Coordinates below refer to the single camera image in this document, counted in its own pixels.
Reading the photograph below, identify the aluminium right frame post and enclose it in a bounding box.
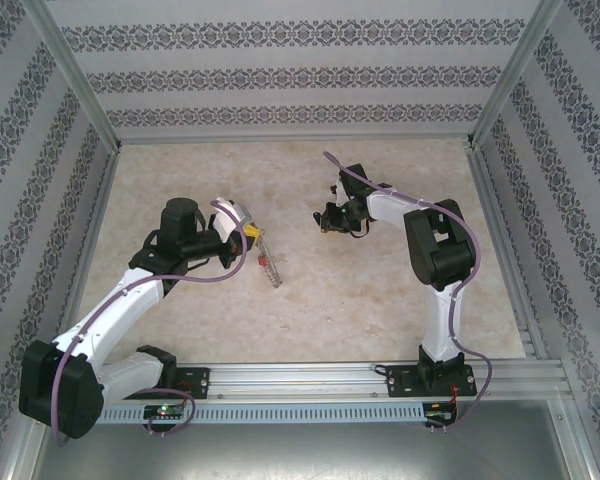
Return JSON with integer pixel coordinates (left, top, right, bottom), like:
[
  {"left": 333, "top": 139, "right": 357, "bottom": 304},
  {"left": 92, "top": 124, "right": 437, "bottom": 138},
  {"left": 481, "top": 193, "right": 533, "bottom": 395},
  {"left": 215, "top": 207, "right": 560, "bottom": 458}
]
[{"left": 465, "top": 0, "right": 565, "bottom": 149}]

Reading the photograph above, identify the aluminium frame post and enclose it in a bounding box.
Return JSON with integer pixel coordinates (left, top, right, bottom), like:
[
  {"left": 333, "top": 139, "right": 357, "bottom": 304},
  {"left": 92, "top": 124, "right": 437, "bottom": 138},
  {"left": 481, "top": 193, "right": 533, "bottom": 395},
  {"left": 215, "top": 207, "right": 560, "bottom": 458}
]
[
  {"left": 465, "top": 0, "right": 565, "bottom": 149},
  {"left": 18, "top": 0, "right": 124, "bottom": 151}
]

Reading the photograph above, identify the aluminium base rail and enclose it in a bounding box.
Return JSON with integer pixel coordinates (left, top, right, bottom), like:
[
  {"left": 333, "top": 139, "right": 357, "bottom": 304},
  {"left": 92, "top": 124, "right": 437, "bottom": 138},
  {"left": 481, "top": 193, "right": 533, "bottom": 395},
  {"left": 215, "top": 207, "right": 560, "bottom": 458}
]
[{"left": 99, "top": 360, "right": 567, "bottom": 401}]

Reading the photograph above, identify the circuit board with orange light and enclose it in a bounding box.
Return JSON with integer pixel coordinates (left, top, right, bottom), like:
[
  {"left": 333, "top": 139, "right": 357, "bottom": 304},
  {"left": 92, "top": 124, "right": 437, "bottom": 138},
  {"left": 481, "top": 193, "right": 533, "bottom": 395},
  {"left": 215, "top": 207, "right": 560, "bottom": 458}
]
[{"left": 426, "top": 401, "right": 459, "bottom": 426}]

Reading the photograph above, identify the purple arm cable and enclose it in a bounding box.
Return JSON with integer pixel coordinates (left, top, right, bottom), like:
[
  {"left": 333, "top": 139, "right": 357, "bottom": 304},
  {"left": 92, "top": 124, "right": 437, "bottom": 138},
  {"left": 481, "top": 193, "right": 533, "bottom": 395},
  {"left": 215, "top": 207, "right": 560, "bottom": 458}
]
[
  {"left": 49, "top": 199, "right": 251, "bottom": 446},
  {"left": 322, "top": 151, "right": 494, "bottom": 434}
]

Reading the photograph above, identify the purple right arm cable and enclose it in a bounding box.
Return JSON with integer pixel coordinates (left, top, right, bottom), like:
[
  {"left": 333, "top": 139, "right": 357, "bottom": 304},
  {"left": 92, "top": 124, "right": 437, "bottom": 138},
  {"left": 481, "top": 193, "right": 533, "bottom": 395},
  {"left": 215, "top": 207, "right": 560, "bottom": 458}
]
[{"left": 322, "top": 151, "right": 494, "bottom": 434}]

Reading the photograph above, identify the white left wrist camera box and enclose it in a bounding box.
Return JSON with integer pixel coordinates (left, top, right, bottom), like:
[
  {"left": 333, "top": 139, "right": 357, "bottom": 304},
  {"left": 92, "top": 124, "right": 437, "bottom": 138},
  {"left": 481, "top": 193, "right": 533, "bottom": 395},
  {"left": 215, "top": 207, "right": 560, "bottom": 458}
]
[{"left": 211, "top": 197, "right": 254, "bottom": 245}]

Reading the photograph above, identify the aluminium left frame post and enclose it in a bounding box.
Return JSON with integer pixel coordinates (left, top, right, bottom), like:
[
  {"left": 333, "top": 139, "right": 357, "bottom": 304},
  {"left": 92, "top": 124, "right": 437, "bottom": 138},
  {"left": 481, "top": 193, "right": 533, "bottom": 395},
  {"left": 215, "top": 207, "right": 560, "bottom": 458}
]
[{"left": 18, "top": 0, "right": 124, "bottom": 151}]

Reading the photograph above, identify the aluminium right side rail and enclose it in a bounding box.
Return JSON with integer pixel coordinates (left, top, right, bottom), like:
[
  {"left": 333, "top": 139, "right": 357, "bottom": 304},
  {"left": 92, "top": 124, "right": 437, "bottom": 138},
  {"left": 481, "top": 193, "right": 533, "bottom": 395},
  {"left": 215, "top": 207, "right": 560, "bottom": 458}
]
[{"left": 465, "top": 142, "right": 551, "bottom": 361}]

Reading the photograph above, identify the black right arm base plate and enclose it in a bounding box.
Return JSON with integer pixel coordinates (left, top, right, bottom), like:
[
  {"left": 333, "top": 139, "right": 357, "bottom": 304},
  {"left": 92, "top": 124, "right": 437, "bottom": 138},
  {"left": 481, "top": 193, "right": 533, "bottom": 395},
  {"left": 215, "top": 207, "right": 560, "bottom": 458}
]
[{"left": 384, "top": 363, "right": 477, "bottom": 400}]

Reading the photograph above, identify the aluminium left side rail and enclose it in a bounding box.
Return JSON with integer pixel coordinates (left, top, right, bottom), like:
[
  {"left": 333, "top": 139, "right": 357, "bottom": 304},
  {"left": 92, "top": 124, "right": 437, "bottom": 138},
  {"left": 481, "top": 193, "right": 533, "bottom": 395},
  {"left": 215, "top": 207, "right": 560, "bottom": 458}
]
[{"left": 62, "top": 147, "right": 124, "bottom": 336}]

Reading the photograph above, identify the slotted grey cable duct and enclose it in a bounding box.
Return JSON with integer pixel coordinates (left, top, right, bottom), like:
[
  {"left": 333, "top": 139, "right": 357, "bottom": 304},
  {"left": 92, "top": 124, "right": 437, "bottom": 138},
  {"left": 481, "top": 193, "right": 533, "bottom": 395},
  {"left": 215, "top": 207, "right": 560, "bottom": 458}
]
[{"left": 97, "top": 402, "right": 426, "bottom": 424}]

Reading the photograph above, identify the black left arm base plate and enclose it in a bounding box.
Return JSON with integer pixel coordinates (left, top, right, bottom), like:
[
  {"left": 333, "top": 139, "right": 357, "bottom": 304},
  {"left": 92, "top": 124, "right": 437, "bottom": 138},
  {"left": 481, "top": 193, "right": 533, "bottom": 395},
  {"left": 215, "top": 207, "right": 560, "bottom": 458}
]
[{"left": 172, "top": 367, "right": 212, "bottom": 401}]

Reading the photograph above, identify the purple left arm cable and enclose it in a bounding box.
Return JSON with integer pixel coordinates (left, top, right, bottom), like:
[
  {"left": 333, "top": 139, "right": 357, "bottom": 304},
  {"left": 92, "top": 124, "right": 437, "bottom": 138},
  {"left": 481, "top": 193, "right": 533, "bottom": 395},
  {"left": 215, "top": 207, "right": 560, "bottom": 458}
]
[{"left": 49, "top": 199, "right": 251, "bottom": 446}]

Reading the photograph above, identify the circuit board with green light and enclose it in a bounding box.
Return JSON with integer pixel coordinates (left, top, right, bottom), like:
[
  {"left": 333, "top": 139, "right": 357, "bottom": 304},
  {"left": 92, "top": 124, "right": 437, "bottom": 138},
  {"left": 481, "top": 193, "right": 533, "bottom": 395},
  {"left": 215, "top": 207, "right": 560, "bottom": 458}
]
[{"left": 144, "top": 404, "right": 186, "bottom": 420}]

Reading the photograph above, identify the grey metal sheet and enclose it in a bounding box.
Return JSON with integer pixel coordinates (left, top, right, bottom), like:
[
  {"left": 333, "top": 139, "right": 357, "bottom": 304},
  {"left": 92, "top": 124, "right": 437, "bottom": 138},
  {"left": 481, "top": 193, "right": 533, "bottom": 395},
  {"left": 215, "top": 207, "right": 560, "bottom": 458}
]
[{"left": 29, "top": 399, "right": 599, "bottom": 480}]

